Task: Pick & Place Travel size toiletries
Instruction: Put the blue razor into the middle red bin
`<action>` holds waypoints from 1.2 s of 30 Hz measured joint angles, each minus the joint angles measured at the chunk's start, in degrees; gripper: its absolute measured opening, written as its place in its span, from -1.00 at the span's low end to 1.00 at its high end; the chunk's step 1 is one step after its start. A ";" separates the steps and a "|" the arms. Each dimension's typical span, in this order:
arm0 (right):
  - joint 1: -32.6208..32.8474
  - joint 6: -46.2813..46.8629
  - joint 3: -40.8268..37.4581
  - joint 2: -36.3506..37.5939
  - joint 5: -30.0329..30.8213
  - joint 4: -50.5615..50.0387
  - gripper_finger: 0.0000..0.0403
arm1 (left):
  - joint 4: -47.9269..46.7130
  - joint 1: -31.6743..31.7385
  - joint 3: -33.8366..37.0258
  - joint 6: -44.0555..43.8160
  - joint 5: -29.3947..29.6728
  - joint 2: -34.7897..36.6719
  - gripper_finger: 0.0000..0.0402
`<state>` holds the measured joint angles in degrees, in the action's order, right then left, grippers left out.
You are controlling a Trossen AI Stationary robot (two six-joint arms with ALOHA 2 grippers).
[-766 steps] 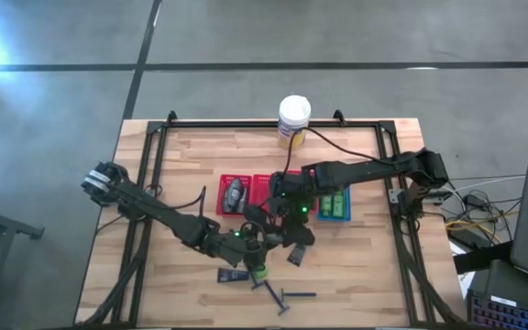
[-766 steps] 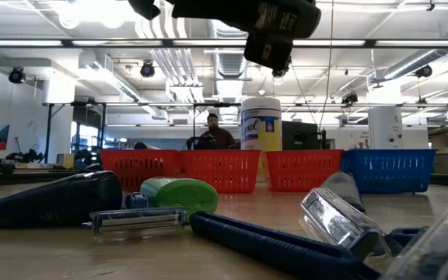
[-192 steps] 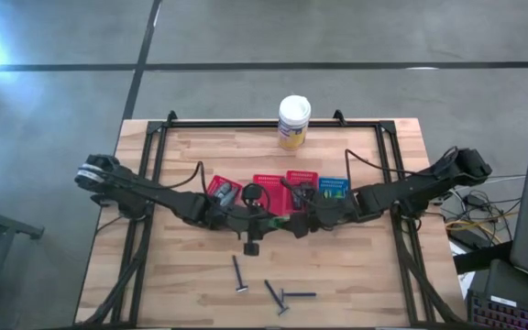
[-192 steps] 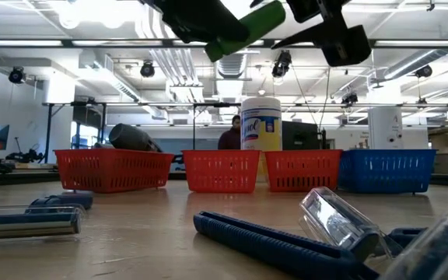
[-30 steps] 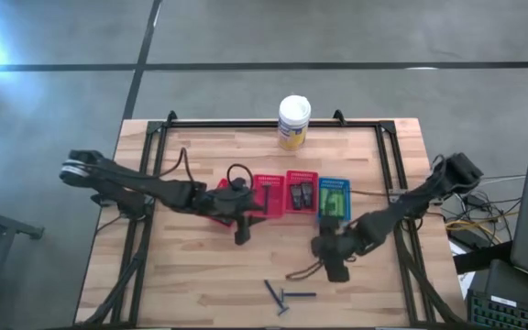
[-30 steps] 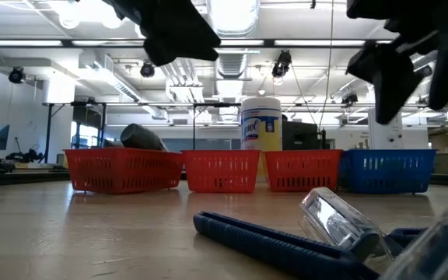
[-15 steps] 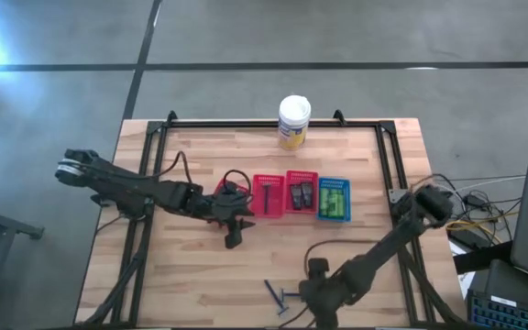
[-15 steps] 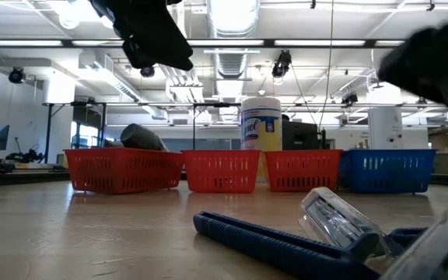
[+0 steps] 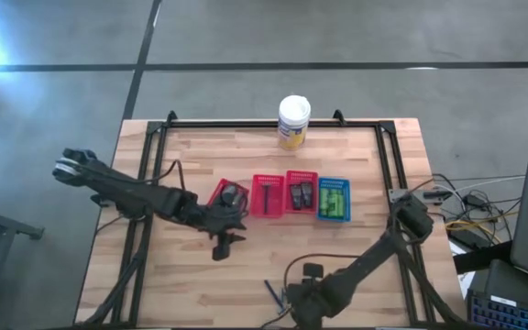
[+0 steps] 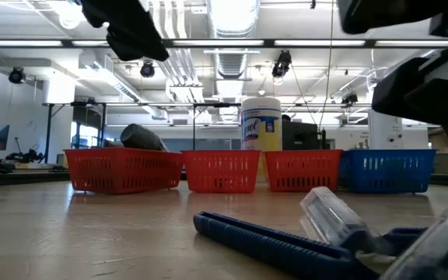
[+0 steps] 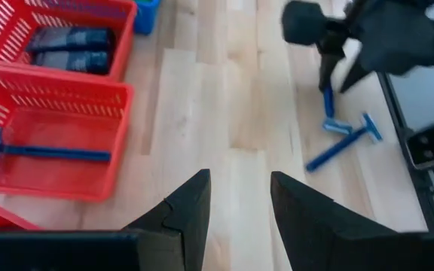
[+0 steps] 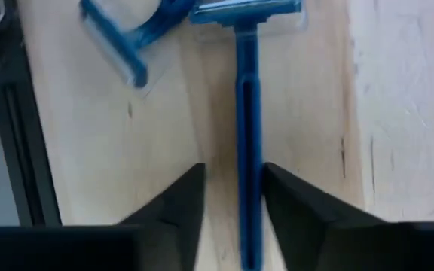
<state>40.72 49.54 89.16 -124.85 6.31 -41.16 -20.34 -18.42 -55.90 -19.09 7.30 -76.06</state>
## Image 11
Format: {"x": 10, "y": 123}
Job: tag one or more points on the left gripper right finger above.
{"x": 307, "y": 226}

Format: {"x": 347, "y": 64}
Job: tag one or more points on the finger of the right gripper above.
{"x": 356, "y": 73}
{"x": 328, "y": 67}

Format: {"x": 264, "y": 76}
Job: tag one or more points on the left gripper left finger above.
{"x": 183, "y": 226}

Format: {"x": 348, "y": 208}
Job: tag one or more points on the blue plastic basket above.
{"x": 145, "y": 20}

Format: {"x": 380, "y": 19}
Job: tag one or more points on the black metal table frame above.
{"x": 396, "y": 113}

